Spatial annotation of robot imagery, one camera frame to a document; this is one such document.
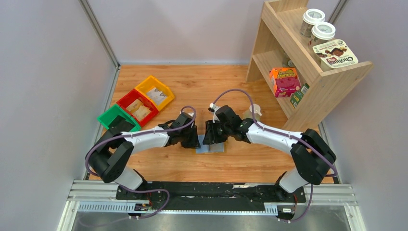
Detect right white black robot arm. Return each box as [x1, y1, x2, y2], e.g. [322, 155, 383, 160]
[203, 103, 336, 193]

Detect aluminium frame rail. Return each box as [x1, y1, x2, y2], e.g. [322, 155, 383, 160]
[58, 180, 366, 231]

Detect white lidded cup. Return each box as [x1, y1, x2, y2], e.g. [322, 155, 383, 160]
[300, 9, 326, 38]
[308, 22, 336, 48]

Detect red plastic bin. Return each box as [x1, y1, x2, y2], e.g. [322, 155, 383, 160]
[117, 89, 159, 127]

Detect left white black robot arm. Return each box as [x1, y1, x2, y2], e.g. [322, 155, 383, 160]
[86, 112, 200, 190]

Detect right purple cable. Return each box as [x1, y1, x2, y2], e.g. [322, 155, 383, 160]
[210, 89, 338, 223]

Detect yellow plastic bin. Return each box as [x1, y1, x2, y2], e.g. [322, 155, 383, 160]
[134, 76, 175, 111]

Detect packet in red bin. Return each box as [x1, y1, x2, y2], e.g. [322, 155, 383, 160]
[126, 99, 151, 122]

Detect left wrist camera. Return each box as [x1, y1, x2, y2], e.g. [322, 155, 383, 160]
[187, 112, 196, 119]

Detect yellow leather card holder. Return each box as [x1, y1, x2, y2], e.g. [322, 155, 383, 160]
[195, 134, 226, 154]

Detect front white lidded cup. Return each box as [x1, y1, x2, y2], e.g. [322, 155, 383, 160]
[308, 22, 336, 48]

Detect Chobani yogurt cup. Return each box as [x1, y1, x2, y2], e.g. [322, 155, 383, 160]
[313, 39, 359, 71]

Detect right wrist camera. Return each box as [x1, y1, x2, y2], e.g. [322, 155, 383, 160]
[208, 103, 220, 123]

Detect packet in yellow bin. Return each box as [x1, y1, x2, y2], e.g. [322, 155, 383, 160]
[146, 87, 168, 105]

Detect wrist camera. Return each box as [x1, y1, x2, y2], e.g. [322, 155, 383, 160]
[208, 103, 220, 123]
[187, 112, 196, 119]

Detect wooden shelf unit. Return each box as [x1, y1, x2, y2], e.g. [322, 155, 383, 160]
[246, 0, 374, 131]

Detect green plastic bin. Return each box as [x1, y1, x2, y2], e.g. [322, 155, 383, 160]
[97, 104, 141, 132]

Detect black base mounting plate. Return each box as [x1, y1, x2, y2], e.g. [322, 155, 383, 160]
[116, 181, 306, 211]

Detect small green box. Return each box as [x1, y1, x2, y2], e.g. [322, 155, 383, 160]
[290, 83, 309, 108]

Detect Scrub Mommy sponge box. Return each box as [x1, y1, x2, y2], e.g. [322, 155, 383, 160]
[269, 68, 301, 98]

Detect black item in green bin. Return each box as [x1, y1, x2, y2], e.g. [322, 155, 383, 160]
[109, 115, 134, 132]

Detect jar on lower shelf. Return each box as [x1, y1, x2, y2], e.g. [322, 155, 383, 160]
[282, 52, 295, 68]

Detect clear bottle white cap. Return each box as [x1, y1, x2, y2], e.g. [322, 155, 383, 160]
[242, 104, 262, 122]

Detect rear white lidded cup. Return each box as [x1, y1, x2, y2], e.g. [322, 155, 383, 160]
[300, 9, 326, 38]

